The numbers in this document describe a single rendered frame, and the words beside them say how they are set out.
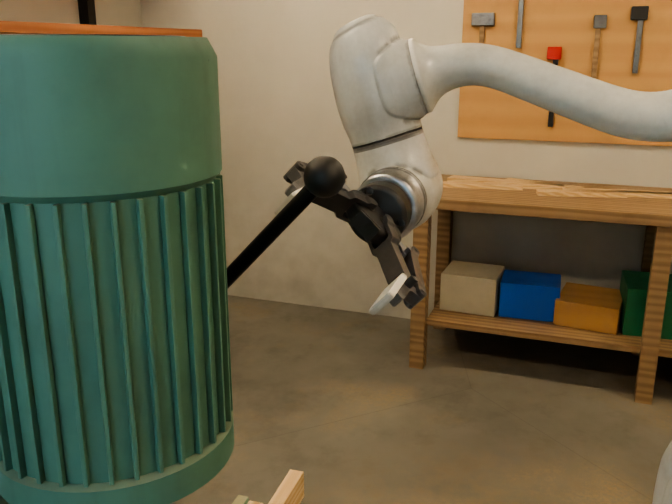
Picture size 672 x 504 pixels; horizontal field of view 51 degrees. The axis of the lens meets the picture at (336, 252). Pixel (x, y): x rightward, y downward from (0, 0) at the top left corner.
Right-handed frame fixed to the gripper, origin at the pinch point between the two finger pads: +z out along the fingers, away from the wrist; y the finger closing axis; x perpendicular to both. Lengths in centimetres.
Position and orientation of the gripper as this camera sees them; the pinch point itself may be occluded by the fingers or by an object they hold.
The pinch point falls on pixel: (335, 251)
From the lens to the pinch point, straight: 70.8
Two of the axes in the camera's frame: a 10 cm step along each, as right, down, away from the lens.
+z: -2.9, 2.7, -9.2
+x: 6.6, -6.4, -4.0
